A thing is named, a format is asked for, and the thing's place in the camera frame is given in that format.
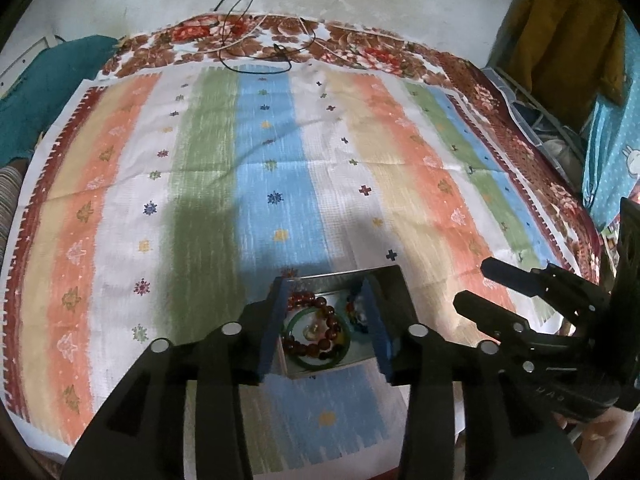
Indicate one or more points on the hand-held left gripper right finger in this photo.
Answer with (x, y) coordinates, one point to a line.
(378, 332)

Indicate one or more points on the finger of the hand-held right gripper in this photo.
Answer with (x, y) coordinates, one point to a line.
(505, 325)
(565, 287)

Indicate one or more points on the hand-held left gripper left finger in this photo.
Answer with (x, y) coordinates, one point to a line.
(272, 332)

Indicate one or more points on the green jade bangle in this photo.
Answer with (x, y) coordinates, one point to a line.
(305, 360)

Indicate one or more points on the metal jewelry box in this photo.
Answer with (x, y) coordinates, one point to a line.
(395, 285)

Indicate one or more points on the person's right hand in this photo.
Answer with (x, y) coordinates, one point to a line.
(605, 435)

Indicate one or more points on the blue dotted cloth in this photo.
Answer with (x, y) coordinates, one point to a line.
(615, 150)

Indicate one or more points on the grey checked cloth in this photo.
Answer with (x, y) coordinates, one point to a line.
(540, 115)

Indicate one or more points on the striped pastel cloth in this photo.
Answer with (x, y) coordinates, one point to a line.
(150, 185)

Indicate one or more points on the mustard yellow garment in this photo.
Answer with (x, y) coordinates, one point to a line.
(565, 30)

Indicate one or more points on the striped pillow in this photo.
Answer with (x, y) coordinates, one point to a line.
(7, 210)

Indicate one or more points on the teal cloth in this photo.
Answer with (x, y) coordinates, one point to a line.
(35, 95)

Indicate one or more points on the white wall conduit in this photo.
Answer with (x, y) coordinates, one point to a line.
(22, 60)

